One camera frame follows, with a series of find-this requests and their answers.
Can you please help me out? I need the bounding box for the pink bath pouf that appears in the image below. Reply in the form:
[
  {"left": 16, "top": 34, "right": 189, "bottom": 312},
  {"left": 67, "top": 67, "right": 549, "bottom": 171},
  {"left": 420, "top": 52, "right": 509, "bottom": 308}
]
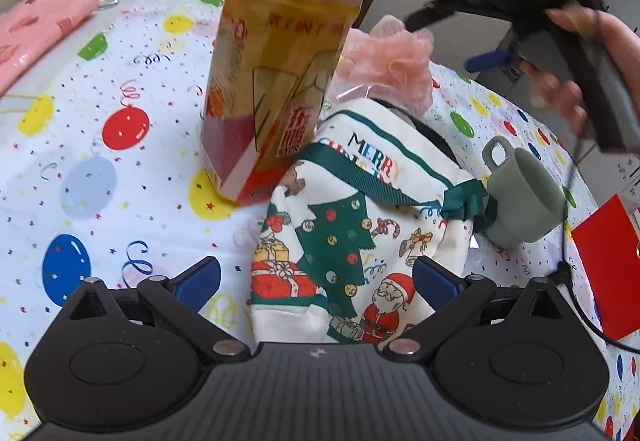
[{"left": 326, "top": 15, "right": 435, "bottom": 117}]

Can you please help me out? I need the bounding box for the christmas print cloth bag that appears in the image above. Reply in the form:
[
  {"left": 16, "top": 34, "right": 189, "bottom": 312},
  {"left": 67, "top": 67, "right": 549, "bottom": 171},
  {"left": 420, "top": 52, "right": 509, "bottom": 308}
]
[{"left": 250, "top": 98, "right": 496, "bottom": 347}]

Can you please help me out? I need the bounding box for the person right hand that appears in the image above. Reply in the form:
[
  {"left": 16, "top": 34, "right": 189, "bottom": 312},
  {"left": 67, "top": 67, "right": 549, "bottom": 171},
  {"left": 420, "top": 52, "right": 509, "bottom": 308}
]
[{"left": 516, "top": 2, "right": 640, "bottom": 142}]

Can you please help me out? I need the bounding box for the green ceramic mug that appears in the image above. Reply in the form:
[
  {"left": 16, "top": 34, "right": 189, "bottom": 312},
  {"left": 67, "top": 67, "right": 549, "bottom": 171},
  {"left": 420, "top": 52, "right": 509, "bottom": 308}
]
[{"left": 482, "top": 136, "right": 566, "bottom": 249}]

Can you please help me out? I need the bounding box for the amber tea bottle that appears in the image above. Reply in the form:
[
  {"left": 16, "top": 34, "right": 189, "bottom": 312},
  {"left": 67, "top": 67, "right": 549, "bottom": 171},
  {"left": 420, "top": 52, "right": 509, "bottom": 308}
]
[{"left": 201, "top": 0, "right": 362, "bottom": 204}]

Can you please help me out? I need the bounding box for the red cardboard box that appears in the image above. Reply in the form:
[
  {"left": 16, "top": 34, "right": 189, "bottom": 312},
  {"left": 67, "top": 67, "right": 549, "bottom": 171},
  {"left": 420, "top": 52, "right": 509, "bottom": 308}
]
[{"left": 572, "top": 195, "right": 640, "bottom": 340}]

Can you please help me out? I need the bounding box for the pink towel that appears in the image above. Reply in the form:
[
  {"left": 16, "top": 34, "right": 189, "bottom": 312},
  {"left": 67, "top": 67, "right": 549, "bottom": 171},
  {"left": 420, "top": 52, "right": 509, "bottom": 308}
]
[{"left": 0, "top": 0, "right": 99, "bottom": 94}]

